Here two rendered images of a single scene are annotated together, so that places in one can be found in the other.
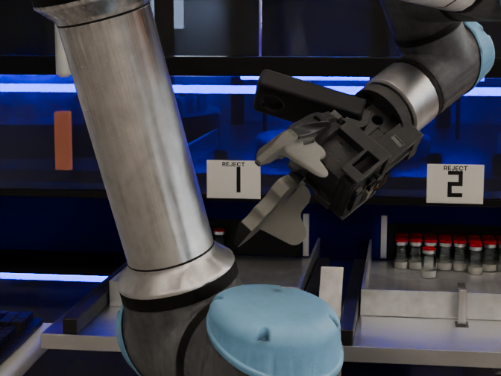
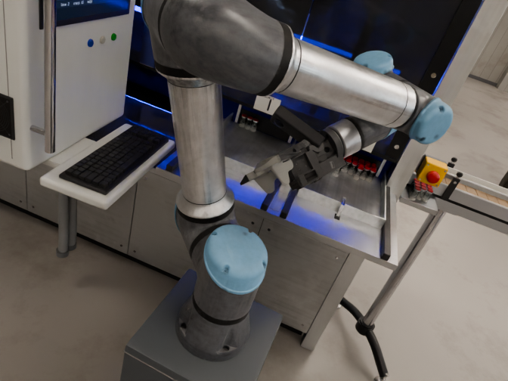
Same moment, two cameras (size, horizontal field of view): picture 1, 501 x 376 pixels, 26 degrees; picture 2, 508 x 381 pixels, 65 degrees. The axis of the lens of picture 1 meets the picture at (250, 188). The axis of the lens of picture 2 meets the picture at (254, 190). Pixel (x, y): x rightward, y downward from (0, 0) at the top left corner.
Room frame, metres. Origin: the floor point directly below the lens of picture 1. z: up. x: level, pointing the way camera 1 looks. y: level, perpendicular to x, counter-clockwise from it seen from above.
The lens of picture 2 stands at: (0.36, -0.01, 1.48)
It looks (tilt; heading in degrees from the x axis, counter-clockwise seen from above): 31 degrees down; 359
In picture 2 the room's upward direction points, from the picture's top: 18 degrees clockwise
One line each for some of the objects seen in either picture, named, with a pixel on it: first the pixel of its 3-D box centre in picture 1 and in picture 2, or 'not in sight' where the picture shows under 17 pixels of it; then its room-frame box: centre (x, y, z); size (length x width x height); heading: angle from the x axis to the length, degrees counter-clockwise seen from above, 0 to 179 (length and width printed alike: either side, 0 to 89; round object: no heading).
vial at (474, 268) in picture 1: (475, 259); (357, 173); (1.62, -0.34, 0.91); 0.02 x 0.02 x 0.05
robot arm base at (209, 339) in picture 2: not in sight; (218, 312); (0.92, -0.02, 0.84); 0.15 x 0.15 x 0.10
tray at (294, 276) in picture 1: (224, 268); (249, 144); (1.59, 0.04, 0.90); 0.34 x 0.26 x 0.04; 172
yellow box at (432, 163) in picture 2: not in sight; (431, 171); (1.62, -0.56, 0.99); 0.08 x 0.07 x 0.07; 172
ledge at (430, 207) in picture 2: not in sight; (416, 196); (1.66, -0.58, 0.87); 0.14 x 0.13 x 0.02; 172
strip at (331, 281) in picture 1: (327, 301); (283, 190); (1.35, -0.10, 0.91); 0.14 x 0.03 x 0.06; 171
